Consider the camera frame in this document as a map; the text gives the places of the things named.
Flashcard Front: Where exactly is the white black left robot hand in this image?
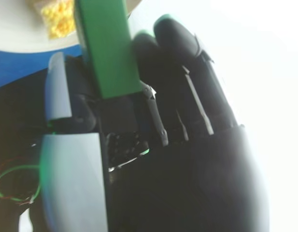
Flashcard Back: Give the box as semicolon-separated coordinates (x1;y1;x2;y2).
39;14;271;232

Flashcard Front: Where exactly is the green rectangular block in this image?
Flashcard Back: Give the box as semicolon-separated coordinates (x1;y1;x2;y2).
74;0;142;100

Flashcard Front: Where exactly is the yellow snack bag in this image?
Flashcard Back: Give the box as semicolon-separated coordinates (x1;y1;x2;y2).
34;0;77;40

